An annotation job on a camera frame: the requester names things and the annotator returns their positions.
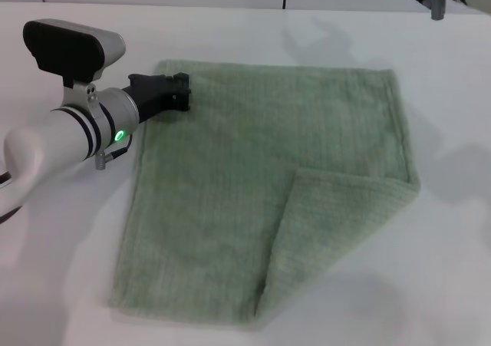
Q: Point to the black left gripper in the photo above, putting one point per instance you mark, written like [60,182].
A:
[151,93]

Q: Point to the green ribbed towel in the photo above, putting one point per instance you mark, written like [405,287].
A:
[230,169]

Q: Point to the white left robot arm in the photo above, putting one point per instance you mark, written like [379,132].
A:
[57,139]

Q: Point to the left wrist camera black silver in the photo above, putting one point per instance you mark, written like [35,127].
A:
[65,47]

